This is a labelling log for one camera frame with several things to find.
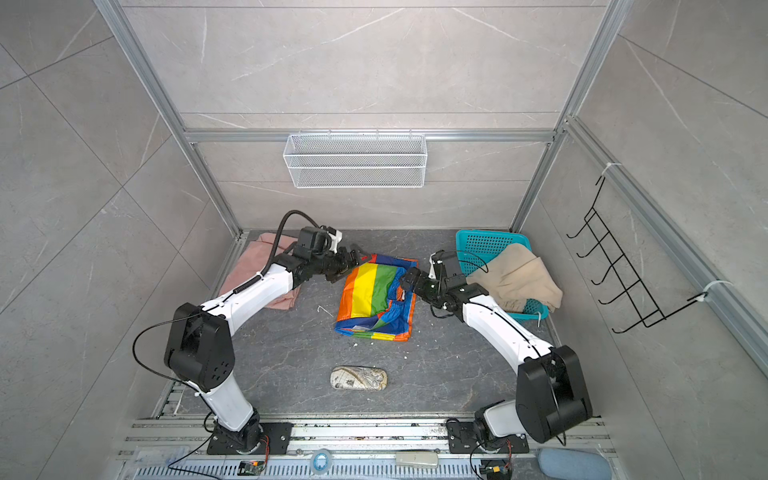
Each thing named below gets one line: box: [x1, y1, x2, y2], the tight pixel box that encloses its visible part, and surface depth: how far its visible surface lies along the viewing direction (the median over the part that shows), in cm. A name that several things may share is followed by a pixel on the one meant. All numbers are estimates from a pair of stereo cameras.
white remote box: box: [395, 451, 439, 468], surface depth 69 cm
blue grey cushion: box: [537, 448, 613, 480], surface depth 70 cm
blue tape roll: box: [311, 448, 332, 475], surface depth 72 cm
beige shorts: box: [466, 243, 563, 313], surface depth 95 cm
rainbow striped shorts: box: [335, 254, 417, 342], surface depth 97 cm
